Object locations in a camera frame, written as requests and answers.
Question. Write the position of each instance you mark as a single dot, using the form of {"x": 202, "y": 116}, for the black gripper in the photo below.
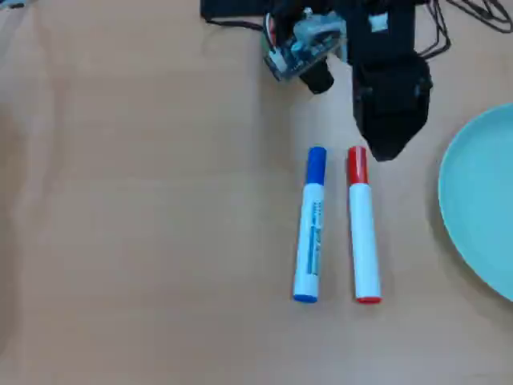
{"x": 390, "y": 76}

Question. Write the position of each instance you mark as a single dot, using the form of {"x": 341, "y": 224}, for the red capped white marker pen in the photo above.
{"x": 362, "y": 224}

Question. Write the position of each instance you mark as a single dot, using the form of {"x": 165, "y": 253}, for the blue capped white marker pen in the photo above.
{"x": 310, "y": 224}

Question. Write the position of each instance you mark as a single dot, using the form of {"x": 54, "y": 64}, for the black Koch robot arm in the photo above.
{"x": 380, "y": 36}

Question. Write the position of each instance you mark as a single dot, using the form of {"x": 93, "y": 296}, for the light blue plate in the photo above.
{"x": 481, "y": 192}

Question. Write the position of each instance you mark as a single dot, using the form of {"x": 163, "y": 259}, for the pale object at table edge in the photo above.
{"x": 12, "y": 4}

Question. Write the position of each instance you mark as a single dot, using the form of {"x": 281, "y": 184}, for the camera circuit board with lens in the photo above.
{"x": 304, "y": 44}

